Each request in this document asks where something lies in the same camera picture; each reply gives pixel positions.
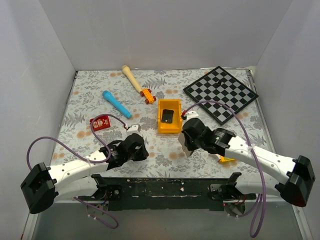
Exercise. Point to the black silver chessboard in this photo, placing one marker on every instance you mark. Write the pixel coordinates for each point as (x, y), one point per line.
(231, 92)

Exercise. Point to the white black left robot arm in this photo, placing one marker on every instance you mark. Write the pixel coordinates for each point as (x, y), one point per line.
(45, 185)

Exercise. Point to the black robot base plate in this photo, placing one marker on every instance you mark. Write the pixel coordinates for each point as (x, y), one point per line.
(164, 193)

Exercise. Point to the floral patterned table mat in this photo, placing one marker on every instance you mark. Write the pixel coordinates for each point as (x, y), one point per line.
(166, 157)

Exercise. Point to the orange toy car chassis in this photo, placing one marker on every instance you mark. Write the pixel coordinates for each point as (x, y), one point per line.
(149, 98)

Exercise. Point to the yellow plastic bin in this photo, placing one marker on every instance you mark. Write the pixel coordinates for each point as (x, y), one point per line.
(176, 126)

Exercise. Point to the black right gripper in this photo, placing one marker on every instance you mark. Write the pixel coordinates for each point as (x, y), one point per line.
(190, 147)

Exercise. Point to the colourful toy block cluster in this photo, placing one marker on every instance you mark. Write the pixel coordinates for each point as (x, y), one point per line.
(222, 159)

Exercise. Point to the aluminium frame rail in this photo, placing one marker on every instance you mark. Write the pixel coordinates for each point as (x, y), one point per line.
(37, 217)

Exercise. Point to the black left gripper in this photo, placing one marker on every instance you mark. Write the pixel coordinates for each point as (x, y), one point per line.
(144, 154)

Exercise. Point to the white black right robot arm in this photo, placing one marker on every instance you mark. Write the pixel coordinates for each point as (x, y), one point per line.
(290, 178)

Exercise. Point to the red printed toy block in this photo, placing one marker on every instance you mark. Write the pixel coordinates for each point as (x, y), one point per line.
(100, 123)

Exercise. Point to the blue toy microphone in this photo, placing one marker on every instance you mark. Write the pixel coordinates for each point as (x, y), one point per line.
(110, 98)

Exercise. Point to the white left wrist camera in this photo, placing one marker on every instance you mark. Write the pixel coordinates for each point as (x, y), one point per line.
(133, 129)

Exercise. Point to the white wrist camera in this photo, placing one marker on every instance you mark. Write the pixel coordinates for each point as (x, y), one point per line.
(133, 129)
(187, 115)

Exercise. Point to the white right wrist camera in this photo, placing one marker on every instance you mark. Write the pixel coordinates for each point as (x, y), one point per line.
(187, 115)

